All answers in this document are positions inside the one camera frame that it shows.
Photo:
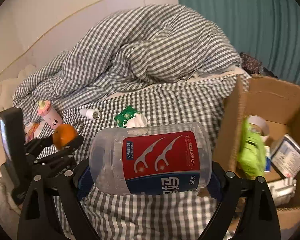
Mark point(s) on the small green packet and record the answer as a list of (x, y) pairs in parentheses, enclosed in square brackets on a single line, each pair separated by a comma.
[(126, 114)]

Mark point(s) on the white blue box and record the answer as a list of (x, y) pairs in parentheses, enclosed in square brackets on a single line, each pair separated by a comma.
[(285, 157)]

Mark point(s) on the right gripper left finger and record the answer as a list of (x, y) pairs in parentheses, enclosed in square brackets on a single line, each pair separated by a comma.
[(40, 218)]

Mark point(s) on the clear floss pick jar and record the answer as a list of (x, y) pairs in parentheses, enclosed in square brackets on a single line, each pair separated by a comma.
[(151, 160)]

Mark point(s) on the pink sippy cup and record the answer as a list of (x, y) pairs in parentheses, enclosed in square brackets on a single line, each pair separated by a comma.
[(49, 114)]

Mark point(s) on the grey checked duvet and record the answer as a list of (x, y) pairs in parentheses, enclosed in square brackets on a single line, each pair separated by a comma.
[(127, 51)]

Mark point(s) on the crumpled white tissue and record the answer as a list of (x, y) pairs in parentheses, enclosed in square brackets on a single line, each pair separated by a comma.
[(138, 120)]

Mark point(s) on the white plastic bottle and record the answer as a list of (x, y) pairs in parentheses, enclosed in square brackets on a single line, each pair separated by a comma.
[(91, 114)]

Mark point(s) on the brown cardboard box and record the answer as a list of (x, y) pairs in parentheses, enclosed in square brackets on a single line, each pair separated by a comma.
[(276, 101)]

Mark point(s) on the teal curtain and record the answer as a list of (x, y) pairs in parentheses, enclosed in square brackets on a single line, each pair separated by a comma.
[(268, 30)]

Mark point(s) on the white tape roll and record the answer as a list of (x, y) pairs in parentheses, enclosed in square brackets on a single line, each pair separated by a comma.
[(258, 125)]

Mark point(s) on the green snack bag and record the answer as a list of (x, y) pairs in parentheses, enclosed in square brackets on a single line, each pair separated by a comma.
[(252, 153)]

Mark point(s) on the red snack packet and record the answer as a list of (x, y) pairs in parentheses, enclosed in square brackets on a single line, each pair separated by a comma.
[(32, 130)]

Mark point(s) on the white plug adapter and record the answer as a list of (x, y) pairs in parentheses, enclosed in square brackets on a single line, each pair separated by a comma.
[(282, 190)]

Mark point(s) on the orange tangerine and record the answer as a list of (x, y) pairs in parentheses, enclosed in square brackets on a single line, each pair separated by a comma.
[(62, 135)]

